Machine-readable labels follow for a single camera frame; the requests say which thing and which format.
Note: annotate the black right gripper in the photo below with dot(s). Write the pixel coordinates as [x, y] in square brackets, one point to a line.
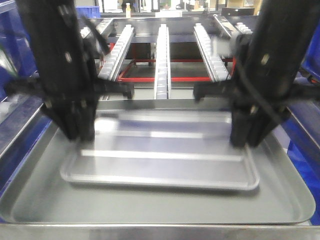
[267, 62]

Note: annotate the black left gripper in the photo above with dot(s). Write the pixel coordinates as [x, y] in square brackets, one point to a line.
[67, 80]

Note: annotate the small silver metal tray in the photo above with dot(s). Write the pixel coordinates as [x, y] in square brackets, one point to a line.
[180, 149]

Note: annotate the blue bin under tray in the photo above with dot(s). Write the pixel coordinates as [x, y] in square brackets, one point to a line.
[300, 136]

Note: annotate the large grey serving tray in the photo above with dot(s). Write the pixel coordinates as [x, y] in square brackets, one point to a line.
[39, 194]

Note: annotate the left centre roller track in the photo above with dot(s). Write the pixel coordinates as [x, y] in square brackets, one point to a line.
[113, 61]

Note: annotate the roller track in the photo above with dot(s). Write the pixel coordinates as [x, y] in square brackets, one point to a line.
[243, 28]
[214, 65]
[113, 61]
[162, 76]

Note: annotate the right centre roller track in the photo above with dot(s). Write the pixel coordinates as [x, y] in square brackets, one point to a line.
[214, 65]

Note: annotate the blue crate upper left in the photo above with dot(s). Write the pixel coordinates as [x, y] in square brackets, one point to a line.
[14, 40]

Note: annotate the blue crate upper right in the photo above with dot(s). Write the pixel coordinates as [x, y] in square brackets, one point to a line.
[311, 62]

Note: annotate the middle roller track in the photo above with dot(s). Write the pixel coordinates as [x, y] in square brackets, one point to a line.
[162, 76]

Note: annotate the far right roller track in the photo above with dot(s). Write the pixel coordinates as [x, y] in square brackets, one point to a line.
[243, 28]

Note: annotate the distant blue crate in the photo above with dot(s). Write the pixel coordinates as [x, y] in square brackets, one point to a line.
[88, 11]

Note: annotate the brown bottle in background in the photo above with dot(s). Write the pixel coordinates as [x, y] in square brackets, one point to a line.
[128, 10]

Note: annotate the front steel shelf edge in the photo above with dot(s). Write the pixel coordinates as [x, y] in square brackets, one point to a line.
[156, 232]

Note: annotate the left steel divider rail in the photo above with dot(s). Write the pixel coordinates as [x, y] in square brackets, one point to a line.
[16, 122]

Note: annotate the steel divider rail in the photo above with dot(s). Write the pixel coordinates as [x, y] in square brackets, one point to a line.
[16, 122]
[226, 29]

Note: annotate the red metal floor frame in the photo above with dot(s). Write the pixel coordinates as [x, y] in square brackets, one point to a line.
[186, 63]

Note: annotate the right steel divider rail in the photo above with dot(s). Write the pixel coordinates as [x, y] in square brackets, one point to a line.
[226, 29]

